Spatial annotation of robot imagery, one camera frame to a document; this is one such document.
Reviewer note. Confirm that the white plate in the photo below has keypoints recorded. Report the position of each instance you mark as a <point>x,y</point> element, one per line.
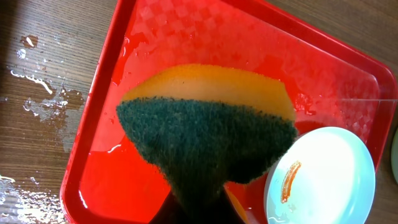
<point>394,156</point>
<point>327,176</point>

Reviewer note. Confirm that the red plastic tray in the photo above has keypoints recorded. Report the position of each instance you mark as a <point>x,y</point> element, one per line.
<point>329,82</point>

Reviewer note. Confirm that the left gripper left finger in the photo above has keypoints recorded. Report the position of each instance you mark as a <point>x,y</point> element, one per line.
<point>171,212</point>

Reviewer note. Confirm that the green orange sponge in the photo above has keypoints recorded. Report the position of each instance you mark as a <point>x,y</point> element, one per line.
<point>206,125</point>

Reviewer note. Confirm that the white plate top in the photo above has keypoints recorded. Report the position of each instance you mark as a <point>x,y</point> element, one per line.
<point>394,156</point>

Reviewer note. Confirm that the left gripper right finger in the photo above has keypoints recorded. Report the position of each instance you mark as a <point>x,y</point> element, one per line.
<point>225,213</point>

